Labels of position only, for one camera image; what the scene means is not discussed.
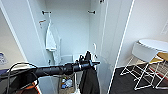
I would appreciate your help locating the yellow bar stool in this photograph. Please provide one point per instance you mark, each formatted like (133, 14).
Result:
(162, 56)

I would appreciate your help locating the white inner shelf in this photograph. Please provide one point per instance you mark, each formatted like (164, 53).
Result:
(77, 57)

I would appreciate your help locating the white blue bottle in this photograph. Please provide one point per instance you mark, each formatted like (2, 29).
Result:
(69, 83)

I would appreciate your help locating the blue wall sticker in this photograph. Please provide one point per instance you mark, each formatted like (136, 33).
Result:
(2, 58)

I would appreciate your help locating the white round high table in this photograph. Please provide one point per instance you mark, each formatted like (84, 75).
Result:
(155, 45)

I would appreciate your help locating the orange white warning label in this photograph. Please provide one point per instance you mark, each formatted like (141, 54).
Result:
(42, 21)

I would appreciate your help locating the black t-shirt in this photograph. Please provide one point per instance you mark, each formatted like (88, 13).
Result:
(89, 80)

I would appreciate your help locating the brown storage basket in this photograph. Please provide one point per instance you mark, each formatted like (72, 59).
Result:
(62, 80)

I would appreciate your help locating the white hanger with black shirt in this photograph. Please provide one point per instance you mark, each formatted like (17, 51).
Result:
(94, 46)

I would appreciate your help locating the orange metal frame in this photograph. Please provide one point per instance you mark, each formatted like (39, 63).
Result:
(31, 86)

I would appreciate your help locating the white wardrobe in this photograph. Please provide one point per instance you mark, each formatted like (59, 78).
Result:
(71, 30)

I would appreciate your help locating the white t-shirt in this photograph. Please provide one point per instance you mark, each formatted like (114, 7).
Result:
(51, 41)

